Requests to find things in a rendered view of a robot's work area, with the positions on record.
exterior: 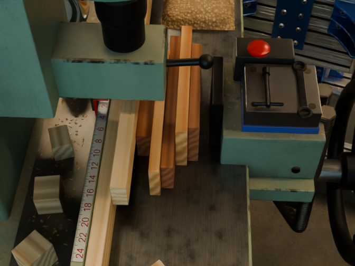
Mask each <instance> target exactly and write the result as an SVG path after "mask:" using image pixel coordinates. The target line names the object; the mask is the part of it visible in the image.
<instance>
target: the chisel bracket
mask: <svg viewBox="0 0 355 266"><path fill-rule="evenodd" d="M166 59H168V49H167V27H166V25H155V24H145V42H144V44H143V45H142V46H141V47H140V48H139V49H137V50H136V51H133V52H129V53H118V52H114V51H112V50H110V49H108V48H107V47H106V46H105V44H104V39H103V35H102V27H101V23H81V22H60V25H59V29H58V33H57V37H56V40H55V44H54V48H53V52H52V55H51V64H52V68H53V72H54V76H55V80H56V83H57V87H58V92H59V96H60V98H89V99H121V100H153V101H163V100H164V99H165V94H166V81H167V68H168V67H166Z"/></svg>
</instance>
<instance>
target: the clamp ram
mask: <svg viewBox="0 0 355 266"><path fill-rule="evenodd" d="M213 60H214V63H213V66H212V76H211V92H210V139H209V145H210V147H220V140H221V129H222V117H223V106H224V102H225V101H228V102H241V97H240V94H234V93H224V91H223V57H222V56H214V57H213Z"/></svg>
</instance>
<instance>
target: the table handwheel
mask: <svg viewBox="0 0 355 266"><path fill-rule="evenodd" d="M354 104H355V79H353V80H352V81H350V82H349V83H348V84H347V85H346V86H345V87H344V88H343V90H342V91H341V93H340V95H339V98H338V100H337V103H336V105H335V110H336V115H337V116H336V119H335V122H334V126H333V127H332V132H331V136H330V140H329V143H328V144H329V145H328V151H327V159H324V163H323V167H322V171H321V174H320V176H319V179H318V182H326V195H327V203H328V213H329V220H330V227H331V231H332V235H333V239H334V242H335V245H336V247H337V250H338V252H339V254H340V255H341V257H342V258H343V259H344V261H345V262H346V263H348V264H350V265H352V266H355V245H354V243H353V241H352V238H351V236H350V233H349V230H348V226H347V220H346V217H345V210H344V201H343V191H353V192H354V196H355V126H354V133H353V141H352V148H351V152H344V142H345V135H346V132H347V126H348V122H349V118H350V114H351V111H352V108H353V106H354Z"/></svg>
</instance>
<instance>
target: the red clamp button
mask: <svg viewBox="0 0 355 266"><path fill-rule="evenodd" d="M247 51H248V53H249V54H250V55H252V56H254V57H257V58H262V57H265V56H267V55H268V54H269V53H270V46H269V44H268V43H267V42H265V41H262V40H254V41H251V42H250V43H249V44H248V47H247Z"/></svg>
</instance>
